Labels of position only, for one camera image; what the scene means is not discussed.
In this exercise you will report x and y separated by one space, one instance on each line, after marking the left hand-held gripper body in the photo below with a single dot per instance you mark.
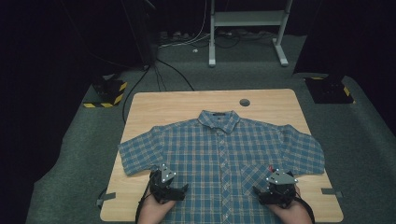
160 188

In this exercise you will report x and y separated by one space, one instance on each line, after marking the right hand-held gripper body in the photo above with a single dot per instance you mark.
280 189

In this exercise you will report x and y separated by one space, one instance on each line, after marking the blue plaid short-sleeved shirt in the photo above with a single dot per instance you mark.
202 149

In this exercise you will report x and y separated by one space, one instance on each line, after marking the grey tape strip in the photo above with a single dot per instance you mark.
107 196
330 191

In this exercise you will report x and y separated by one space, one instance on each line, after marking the grey round table grommet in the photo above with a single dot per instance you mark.
244 102

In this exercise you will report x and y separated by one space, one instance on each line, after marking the black yellow striped stand base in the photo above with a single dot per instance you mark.
109 91
328 91

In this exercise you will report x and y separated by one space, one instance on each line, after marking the dark power strip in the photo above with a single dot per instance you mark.
174 35

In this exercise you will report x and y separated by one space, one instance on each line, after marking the dark metal stand pole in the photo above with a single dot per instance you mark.
144 34

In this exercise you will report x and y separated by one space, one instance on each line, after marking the white metal desk frame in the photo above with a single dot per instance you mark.
249 18

